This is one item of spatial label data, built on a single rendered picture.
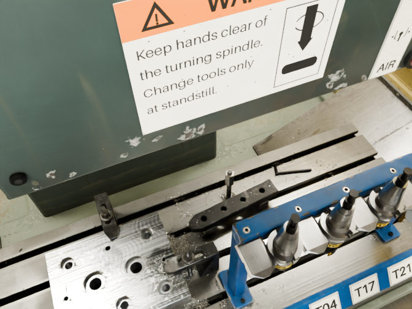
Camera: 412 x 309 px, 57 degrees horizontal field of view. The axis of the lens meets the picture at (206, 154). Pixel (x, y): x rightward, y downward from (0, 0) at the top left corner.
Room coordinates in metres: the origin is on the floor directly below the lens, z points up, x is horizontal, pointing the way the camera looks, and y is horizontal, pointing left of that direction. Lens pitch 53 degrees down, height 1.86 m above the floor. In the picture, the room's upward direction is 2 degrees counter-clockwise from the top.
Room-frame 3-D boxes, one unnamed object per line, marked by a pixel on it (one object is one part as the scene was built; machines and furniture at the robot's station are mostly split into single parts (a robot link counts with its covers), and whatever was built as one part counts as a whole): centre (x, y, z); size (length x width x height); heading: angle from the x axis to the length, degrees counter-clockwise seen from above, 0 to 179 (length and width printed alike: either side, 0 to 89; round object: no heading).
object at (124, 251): (0.32, 0.22, 0.96); 0.29 x 0.23 x 0.05; 112
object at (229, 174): (0.57, -0.06, 0.96); 0.03 x 0.03 x 0.13
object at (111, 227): (0.47, 0.26, 0.97); 0.13 x 0.03 x 0.15; 22
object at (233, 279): (0.31, -0.06, 1.05); 0.10 x 0.05 x 0.30; 22
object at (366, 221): (0.34, -0.29, 1.21); 0.07 x 0.05 x 0.01; 22
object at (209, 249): (0.35, 0.04, 0.97); 0.13 x 0.03 x 0.15; 112
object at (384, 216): (0.36, -0.34, 1.21); 0.06 x 0.06 x 0.03
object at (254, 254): (0.26, -0.09, 1.21); 0.07 x 0.05 x 0.01; 22
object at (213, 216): (0.51, -0.07, 0.93); 0.26 x 0.05 x 0.06; 117
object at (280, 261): (0.28, -0.14, 1.21); 0.06 x 0.06 x 0.03
